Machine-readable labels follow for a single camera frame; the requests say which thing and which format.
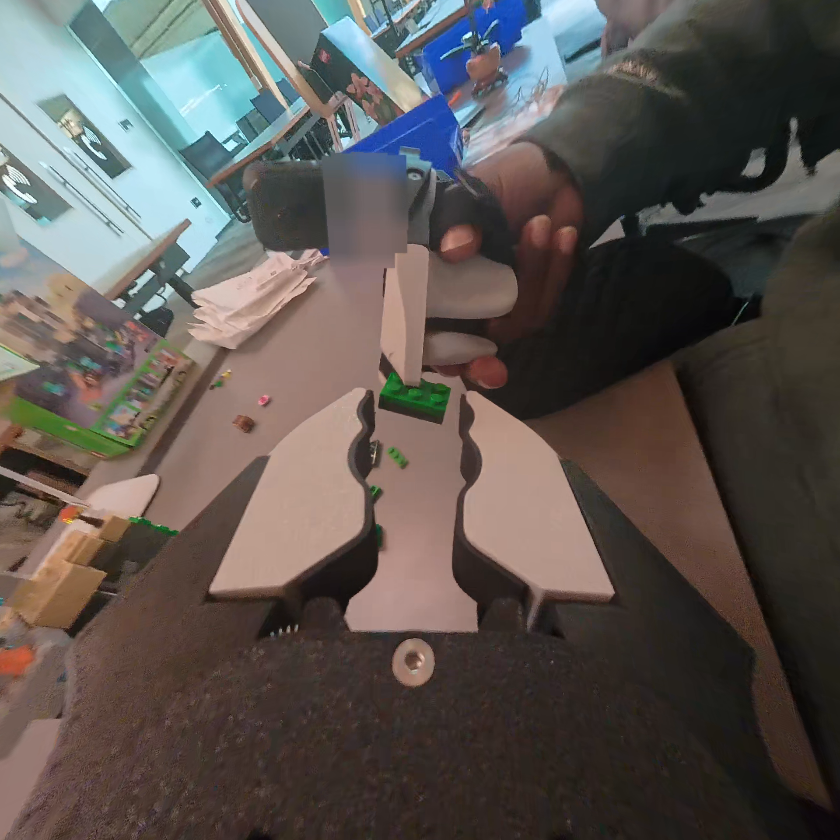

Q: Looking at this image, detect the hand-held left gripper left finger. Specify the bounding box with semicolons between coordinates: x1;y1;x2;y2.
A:
208;387;380;600

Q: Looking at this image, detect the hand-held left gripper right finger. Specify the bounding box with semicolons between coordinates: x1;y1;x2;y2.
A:
454;390;617;605

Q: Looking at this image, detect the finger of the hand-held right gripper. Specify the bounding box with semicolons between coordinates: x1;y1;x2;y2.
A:
379;244;432;388

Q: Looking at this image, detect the toy brick model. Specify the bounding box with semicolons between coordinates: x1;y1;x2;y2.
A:
0;505;179;680

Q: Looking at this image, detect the grey desk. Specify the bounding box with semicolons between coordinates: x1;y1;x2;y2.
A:
0;249;837;811

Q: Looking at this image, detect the person's right hand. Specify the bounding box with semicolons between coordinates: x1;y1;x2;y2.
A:
440;141;586;391

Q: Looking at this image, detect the grey wood-edged table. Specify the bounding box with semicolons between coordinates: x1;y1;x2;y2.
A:
209;97;316;191
108;218;193;316

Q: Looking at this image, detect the white paper bag pile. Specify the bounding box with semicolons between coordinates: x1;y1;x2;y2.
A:
187;248;327;350

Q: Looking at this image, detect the black flower printed box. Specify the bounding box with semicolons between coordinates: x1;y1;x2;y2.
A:
310;16;424;127

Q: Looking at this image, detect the white book stand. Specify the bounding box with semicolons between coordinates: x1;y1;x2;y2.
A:
0;465;162;526

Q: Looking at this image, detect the wooden easel board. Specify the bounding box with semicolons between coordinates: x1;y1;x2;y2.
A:
233;0;332;99

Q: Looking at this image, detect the black chair armrest pad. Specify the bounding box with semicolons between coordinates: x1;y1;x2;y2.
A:
499;239;737;421

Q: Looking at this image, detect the toy brick potted plant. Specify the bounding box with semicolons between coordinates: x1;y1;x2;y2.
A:
440;18;511;99

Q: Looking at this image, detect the green toy set box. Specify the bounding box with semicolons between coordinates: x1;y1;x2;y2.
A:
0;272;196;458

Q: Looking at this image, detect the thin orange wire tangle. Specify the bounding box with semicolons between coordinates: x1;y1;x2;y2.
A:
515;66;562;112

